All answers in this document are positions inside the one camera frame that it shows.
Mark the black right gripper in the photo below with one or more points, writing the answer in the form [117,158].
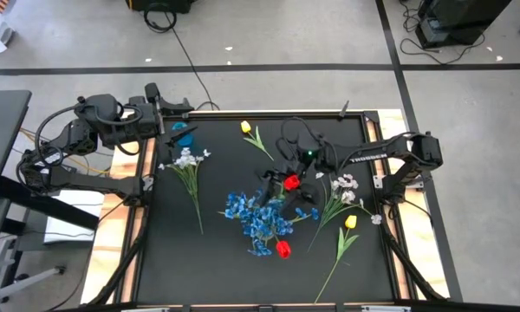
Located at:
[294,169]

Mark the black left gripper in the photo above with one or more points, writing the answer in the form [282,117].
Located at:
[147,119]

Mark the red artificial tulip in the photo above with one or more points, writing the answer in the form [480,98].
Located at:
[283,249]
[291,182]

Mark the blue glass vase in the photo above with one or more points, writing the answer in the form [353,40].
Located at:
[185,139]

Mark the white artificial flower bunch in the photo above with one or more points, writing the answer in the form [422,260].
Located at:
[186,161]
[348,197]

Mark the blue artificial flower bunch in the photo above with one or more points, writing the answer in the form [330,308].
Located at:
[264,229]
[242,208]

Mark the yellow artificial tulip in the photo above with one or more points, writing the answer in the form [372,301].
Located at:
[351,222]
[245,126]

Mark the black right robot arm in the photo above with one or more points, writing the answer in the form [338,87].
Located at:
[372,156]

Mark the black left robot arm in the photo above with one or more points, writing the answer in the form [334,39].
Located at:
[91,184]

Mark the black equipment box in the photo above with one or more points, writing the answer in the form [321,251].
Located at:
[160,5]

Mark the black desk beam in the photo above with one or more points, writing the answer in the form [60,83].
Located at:
[78,219]

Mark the white paper stack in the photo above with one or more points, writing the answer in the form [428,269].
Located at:
[69,229]

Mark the black desk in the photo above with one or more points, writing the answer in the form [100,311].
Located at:
[4,130]

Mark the black computer case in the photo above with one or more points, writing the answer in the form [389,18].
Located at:
[459,17]

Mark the black table frame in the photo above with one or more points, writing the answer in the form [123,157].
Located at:
[225,115]

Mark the black diagonal frame brace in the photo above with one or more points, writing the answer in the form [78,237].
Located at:
[411,268]
[121,273]

